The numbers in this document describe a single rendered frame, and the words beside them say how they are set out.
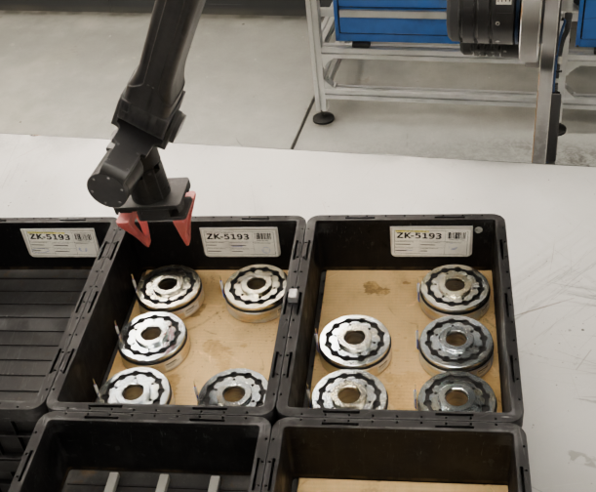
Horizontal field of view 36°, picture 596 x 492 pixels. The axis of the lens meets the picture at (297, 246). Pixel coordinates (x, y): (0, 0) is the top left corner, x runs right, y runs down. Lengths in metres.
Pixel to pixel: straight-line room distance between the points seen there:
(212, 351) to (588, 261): 0.71
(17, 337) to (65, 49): 2.88
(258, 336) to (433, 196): 0.59
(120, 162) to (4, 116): 2.66
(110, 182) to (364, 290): 0.45
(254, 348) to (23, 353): 0.36
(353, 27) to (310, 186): 1.41
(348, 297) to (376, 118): 2.03
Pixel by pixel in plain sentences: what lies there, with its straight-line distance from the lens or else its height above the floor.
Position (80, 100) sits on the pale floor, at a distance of 3.82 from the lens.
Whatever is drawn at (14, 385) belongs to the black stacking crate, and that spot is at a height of 0.83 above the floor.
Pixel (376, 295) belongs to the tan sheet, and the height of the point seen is 0.83.
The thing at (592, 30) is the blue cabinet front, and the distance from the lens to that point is 3.14.
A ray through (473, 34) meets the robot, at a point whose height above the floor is 1.10.
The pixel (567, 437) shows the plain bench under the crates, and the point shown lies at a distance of 1.41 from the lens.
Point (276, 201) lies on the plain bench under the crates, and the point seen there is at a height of 0.70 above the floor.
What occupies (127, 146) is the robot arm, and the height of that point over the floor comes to 1.16.
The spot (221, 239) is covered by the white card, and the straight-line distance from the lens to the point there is 1.45.
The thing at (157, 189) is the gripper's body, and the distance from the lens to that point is 1.30.
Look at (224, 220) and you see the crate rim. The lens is 1.43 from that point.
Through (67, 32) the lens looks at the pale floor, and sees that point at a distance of 4.42.
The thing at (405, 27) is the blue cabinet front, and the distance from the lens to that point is 3.17.
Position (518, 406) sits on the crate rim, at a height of 0.93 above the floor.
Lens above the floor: 1.79
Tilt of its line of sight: 39 degrees down
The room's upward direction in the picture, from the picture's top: 7 degrees counter-clockwise
